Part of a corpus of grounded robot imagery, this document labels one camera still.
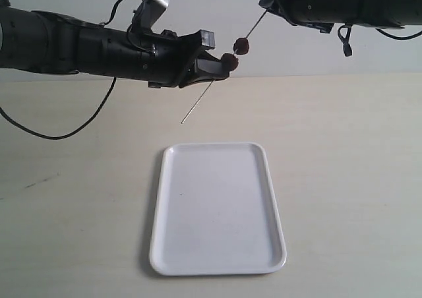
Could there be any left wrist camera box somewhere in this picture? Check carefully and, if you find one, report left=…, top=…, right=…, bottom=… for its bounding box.
left=131, top=0, right=169, bottom=31

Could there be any thin metal skewer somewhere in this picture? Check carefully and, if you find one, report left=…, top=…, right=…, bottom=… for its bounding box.
left=180, top=9, right=268, bottom=125

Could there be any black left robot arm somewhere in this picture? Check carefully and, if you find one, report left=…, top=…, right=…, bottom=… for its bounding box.
left=1, top=0, right=229, bottom=88

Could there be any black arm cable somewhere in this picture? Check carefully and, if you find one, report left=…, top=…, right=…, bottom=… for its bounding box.
left=336, top=23, right=422, bottom=57
left=0, top=0, right=149, bottom=140

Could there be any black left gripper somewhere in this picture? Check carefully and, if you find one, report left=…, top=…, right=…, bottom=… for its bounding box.
left=105, top=30, right=229, bottom=88

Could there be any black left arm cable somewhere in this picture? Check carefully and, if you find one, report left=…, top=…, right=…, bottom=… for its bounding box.
left=0, top=0, right=149, bottom=140

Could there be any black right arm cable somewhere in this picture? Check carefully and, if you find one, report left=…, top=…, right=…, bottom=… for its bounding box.
left=336, top=23, right=422, bottom=57

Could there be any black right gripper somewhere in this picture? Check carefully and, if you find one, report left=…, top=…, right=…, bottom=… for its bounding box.
left=258, top=0, right=360, bottom=33

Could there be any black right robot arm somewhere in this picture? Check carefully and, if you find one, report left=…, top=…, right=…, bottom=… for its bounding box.
left=258, top=0, right=421, bottom=34

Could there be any white rectangular plastic tray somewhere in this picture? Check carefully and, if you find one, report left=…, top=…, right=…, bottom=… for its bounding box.
left=149, top=142, right=287, bottom=276

